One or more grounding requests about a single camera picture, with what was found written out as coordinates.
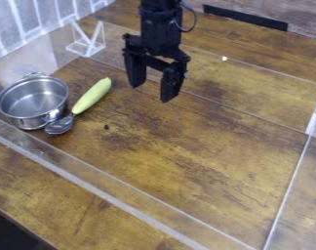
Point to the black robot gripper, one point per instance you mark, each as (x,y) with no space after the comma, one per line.
(158,40)

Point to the green handled metal spoon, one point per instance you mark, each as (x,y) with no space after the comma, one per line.
(94,94)

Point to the clear acrylic triangle stand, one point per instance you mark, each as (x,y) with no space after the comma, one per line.
(88,46)

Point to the black strip on table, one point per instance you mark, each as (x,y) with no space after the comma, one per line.
(240,16)

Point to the small stainless steel pot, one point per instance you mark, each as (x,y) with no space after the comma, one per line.
(34,101)

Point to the clear acrylic front barrier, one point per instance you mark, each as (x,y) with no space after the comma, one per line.
(168,218)

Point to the clear acrylic barrier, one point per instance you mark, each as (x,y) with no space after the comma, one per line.
(168,218)
(293,230)

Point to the clear acrylic right barrier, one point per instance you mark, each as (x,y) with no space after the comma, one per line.
(293,230)

